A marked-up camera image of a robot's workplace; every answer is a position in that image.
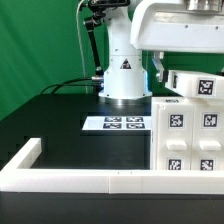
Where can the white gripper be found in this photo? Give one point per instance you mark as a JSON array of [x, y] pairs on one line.
[[178, 26]]

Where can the white block with markers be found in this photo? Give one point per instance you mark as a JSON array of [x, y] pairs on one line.
[[192, 84]]

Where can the small white cabinet door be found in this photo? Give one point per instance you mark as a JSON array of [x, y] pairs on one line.
[[174, 136]]

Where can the white cabinet box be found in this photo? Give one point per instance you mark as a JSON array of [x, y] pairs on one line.
[[154, 115]]

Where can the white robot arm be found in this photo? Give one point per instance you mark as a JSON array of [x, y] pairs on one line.
[[125, 80]]

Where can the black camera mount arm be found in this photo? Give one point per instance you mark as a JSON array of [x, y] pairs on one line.
[[98, 8]]

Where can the white marker base plate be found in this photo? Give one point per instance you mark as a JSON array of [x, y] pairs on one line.
[[123, 123]]

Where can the white L-shaped frame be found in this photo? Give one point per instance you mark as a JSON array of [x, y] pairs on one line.
[[18, 175]]

